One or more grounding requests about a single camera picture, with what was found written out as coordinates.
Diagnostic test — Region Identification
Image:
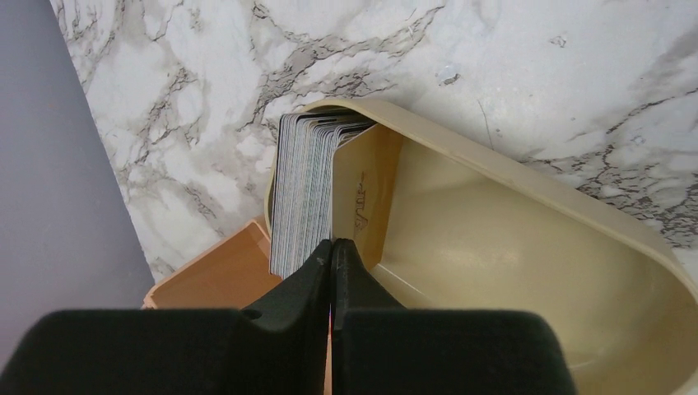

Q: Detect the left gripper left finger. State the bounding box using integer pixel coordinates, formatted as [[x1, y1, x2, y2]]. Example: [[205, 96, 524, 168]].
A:
[[1, 240, 333, 394]]

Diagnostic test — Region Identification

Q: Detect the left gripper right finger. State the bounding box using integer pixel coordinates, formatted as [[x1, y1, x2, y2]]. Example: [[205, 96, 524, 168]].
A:
[[332, 239, 577, 394]]

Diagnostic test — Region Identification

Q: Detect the tan oval card tray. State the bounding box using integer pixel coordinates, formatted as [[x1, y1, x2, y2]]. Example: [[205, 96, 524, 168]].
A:
[[263, 98, 698, 395]]

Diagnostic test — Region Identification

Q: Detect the silver card stack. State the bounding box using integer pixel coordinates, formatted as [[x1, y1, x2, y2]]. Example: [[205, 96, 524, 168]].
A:
[[270, 110, 375, 279]]

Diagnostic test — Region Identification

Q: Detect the peach plastic file organizer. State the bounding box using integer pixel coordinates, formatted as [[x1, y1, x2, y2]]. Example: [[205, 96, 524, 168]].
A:
[[144, 219, 333, 394]]

